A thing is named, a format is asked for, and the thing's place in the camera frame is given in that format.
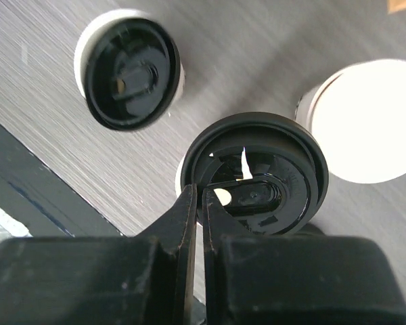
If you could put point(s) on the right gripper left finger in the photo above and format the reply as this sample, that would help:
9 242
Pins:
175 230

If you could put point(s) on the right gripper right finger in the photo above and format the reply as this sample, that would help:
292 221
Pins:
217 222

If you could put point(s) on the black cup lid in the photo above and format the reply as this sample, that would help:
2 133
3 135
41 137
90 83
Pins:
272 168
128 81

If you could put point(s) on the white paper cup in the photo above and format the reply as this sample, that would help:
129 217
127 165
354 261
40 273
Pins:
189 173
99 26

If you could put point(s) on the brown paper takeout bag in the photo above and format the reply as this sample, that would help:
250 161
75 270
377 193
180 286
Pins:
396 5

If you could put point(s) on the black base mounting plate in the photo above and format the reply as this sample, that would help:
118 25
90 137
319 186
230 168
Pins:
40 200

